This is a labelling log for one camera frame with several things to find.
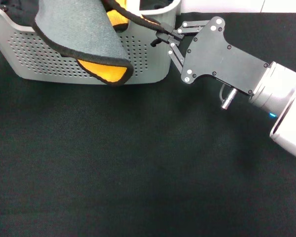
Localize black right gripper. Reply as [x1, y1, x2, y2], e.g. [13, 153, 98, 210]
[155, 16, 272, 96]

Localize grey yellow black-edged towel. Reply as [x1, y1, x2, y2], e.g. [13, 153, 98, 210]
[32, 0, 175, 87]

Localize black tablecloth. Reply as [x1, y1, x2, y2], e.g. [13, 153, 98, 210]
[0, 11, 296, 237]

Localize grey perforated storage box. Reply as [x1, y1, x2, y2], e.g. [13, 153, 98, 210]
[0, 0, 182, 86]

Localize silver cable connector plug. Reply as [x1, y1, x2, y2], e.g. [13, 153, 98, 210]
[219, 83, 239, 111]

